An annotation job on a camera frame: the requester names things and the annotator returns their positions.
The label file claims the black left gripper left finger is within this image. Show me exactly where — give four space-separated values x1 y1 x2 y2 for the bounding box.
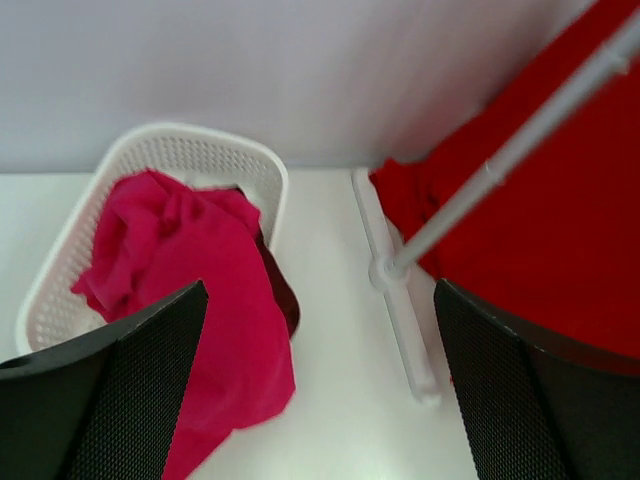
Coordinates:
1 282 208 479

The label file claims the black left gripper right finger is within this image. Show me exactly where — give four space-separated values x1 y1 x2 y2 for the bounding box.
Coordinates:
434 280 639 479

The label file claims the pink t shirt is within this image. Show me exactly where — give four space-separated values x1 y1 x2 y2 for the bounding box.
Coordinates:
72 170 297 479

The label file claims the dark maroon t shirt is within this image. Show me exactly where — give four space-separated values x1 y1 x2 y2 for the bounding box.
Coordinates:
230 187 301 338

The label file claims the red t shirt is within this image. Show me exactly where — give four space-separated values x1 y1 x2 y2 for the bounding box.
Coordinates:
370 1 639 357

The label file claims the metal clothes rack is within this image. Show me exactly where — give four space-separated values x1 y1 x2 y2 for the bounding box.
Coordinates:
351 9 639 406

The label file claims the white perforated plastic basket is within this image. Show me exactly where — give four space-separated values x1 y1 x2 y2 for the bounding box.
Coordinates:
14 122 289 355

